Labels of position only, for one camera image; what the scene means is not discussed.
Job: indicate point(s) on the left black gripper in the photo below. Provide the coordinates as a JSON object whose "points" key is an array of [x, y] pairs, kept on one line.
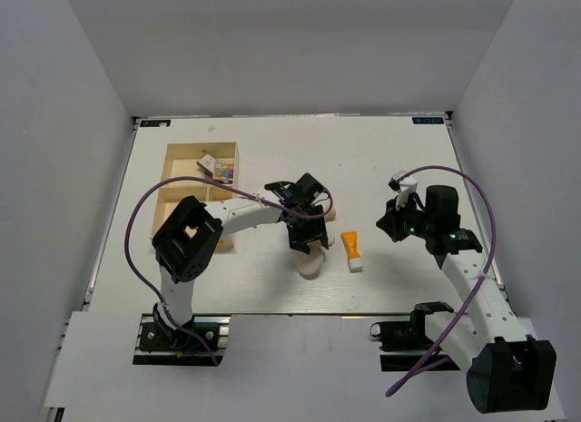
{"points": [[316, 232]]}

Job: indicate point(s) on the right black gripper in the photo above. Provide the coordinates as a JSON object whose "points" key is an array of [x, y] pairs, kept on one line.
{"points": [[389, 222]]}

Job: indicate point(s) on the round beige powder puff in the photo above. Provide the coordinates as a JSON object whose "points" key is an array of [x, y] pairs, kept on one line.
{"points": [[310, 265]]}

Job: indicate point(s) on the orange tube white cap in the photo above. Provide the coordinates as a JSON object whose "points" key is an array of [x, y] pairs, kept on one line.
{"points": [[350, 242]]}

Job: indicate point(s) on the small colourful eyeshadow palette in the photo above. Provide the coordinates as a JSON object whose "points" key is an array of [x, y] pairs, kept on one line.
{"points": [[224, 171]]}

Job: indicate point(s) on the gold eyeshadow palette white label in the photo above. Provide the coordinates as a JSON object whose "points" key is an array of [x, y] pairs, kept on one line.
{"points": [[207, 164]]}

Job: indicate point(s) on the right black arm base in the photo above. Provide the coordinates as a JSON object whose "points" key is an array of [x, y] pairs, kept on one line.
{"points": [[399, 348]]}

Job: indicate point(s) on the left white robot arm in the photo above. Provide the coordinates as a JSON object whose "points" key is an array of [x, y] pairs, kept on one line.
{"points": [[187, 240]]}

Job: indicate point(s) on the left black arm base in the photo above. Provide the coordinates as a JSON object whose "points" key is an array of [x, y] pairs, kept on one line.
{"points": [[153, 347]]}

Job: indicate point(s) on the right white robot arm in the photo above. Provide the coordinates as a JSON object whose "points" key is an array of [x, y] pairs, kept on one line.
{"points": [[507, 369]]}

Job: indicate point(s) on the beige makeup sponge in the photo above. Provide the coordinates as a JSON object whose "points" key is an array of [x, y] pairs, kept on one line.
{"points": [[330, 215]]}

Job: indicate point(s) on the right blue table sticker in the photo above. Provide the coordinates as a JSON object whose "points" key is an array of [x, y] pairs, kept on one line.
{"points": [[427, 120]]}

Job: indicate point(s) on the blue table sticker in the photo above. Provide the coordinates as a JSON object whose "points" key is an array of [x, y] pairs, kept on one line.
{"points": [[155, 123], [427, 120]]}

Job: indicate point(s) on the left blue table sticker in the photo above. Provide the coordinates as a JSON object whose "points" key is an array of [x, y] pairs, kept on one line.
{"points": [[155, 123]]}

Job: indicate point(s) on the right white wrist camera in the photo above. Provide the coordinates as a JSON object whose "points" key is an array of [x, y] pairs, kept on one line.
{"points": [[404, 185]]}

